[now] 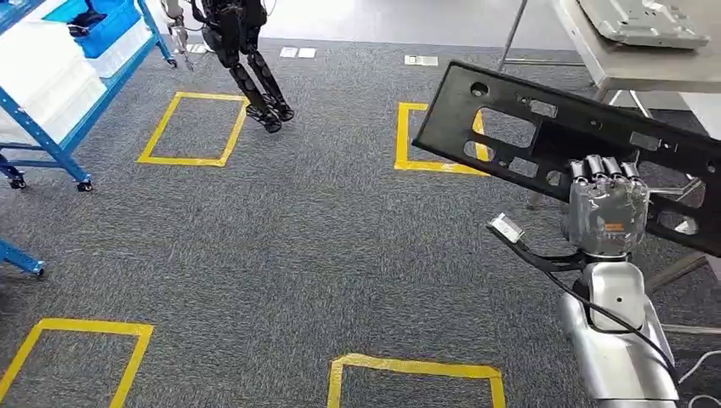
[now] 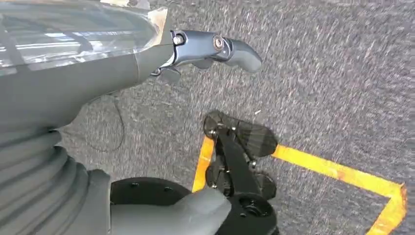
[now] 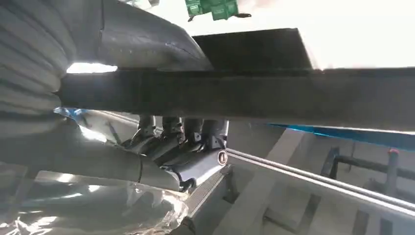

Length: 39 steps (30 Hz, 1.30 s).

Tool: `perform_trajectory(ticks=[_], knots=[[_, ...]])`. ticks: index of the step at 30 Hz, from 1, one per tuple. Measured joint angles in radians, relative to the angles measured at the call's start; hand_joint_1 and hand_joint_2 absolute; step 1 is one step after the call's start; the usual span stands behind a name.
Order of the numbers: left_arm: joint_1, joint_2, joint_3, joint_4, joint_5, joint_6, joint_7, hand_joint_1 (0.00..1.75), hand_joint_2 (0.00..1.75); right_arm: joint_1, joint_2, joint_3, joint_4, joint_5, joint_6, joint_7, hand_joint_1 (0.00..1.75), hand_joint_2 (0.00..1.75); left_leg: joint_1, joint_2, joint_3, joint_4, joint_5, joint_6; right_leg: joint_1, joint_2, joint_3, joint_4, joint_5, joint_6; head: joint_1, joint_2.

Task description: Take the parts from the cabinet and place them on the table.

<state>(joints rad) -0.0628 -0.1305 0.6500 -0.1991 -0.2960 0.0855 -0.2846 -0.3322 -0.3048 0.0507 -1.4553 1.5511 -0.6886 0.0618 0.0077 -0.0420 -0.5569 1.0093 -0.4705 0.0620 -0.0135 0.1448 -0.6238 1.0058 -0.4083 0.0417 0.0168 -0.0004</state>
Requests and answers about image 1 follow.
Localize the black item in crate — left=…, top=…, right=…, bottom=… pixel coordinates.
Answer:
left=68, top=9, right=108, bottom=37

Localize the grey metal part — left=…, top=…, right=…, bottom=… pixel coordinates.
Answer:
left=576, top=0, right=711, bottom=50

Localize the yellow floor tape square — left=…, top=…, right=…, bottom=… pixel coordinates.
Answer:
left=326, top=353, right=507, bottom=408
left=136, top=91, right=250, bottom=167
left=0, top=318, right=154, bottom=408
left=394, top=101, right=490, bottom=177

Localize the blue plastic crate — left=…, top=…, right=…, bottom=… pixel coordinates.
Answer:
left=43, top=0, right=142, bottom=60

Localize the large white plastic crate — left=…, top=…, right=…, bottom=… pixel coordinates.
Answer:
left=0, top=20, right=108, bottom=145

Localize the steel table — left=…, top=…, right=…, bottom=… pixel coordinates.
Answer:
left=498, top=0, right=721, bottom=337

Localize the white cable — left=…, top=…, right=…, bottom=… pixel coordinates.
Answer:
left=677, top=349, right=721, bottom=408

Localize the blue metal rack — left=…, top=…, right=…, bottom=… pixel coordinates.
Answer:
left=0, top=0, right=179, bottom=193

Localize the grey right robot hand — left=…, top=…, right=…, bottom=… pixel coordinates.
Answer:
left=562, top=155, right=651, bottom=258

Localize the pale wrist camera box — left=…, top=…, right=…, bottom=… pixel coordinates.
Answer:
left=487, top=212, right=526, bottom=244

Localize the black perforated metal panel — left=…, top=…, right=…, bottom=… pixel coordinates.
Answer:
left=412, top=60, right=721, bottom=258

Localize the black humanoid robot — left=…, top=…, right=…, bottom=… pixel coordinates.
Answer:
left=160, top=0, right=296, bottom=134

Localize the blue rack foot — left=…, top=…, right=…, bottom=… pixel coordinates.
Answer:
left=0, top=239, right=46, bottom=278

